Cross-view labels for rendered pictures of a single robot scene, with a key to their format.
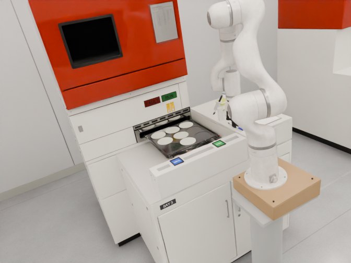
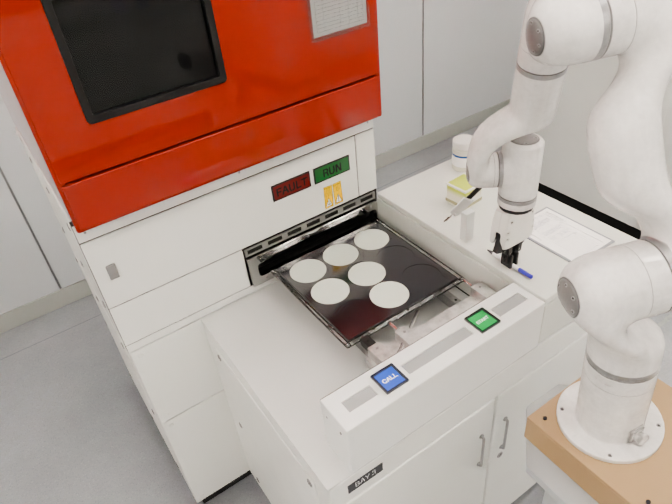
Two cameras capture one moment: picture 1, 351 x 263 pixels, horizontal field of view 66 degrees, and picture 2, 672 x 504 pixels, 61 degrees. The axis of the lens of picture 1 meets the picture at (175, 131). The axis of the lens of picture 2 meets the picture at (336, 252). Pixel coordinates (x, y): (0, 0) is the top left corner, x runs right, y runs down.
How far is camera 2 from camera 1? 0.50 m
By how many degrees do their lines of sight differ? 13
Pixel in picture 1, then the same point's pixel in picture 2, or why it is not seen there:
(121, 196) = (213, 406)
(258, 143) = (626, 369)
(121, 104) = (217, 200)
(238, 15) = (627, 38)
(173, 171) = (386, 410)
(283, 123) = not seen: hidden behind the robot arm
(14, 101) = not seen: outside the picture
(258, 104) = (656, 290)
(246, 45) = (641, 129)
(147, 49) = (288, 58)
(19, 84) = not seen: outside the picture
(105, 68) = (178, 114)
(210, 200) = (452, 443)
